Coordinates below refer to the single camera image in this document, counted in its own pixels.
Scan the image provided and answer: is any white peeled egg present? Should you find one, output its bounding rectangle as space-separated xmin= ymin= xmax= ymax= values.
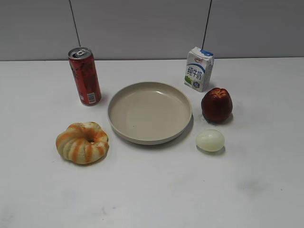
xmin=196 ymin=129 xmax=225 ymax=152

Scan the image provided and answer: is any beige round plate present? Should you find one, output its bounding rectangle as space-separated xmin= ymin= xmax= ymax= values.
xmin=107 ymin=82 xmax=192 ymax=145

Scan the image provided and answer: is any dark red apple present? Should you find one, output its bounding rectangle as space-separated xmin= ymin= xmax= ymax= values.
xmin=201 ymin=87 xmax=233 ymax=123

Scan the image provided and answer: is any white milk carton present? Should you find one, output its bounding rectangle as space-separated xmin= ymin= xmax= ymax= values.
xmin=184 ymin=47 xmax=214 ymax=92

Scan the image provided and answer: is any red soda can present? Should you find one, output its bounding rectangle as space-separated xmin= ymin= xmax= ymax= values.
xmin=68 ymin=47 xmax=102 ymax=106

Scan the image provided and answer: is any orange striped bread ring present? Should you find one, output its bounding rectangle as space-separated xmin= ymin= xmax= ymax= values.
xmin=56 ymin=122 xmax=110 ymax=166

